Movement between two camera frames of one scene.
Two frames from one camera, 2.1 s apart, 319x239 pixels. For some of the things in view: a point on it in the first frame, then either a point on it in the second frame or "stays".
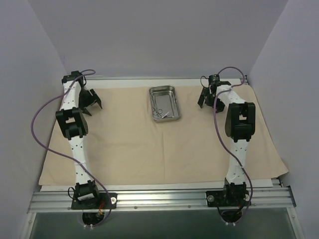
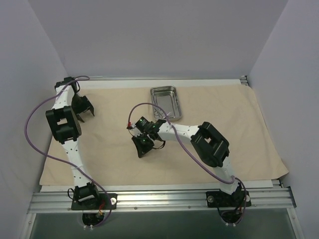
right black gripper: (204, 94) -> (142, 140)
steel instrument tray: (165, 103) stays
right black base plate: (219, 198) stays
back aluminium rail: (156, 78) stays
